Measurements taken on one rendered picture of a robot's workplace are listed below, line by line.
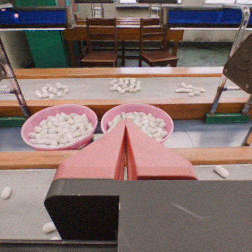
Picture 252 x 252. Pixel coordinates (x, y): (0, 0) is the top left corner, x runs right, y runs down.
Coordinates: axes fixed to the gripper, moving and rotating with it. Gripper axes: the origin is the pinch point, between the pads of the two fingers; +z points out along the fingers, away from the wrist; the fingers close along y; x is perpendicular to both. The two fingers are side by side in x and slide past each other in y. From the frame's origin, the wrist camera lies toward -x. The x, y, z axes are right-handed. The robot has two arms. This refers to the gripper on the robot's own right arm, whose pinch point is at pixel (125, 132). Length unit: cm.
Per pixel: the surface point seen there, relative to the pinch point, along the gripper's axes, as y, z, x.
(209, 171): -24.2, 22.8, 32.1
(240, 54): -16.1, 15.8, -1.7
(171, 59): -60, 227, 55
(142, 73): -10, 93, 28
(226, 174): -27.3, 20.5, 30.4
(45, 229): 16.8, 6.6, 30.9
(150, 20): -33, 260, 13
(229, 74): -16.1, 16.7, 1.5
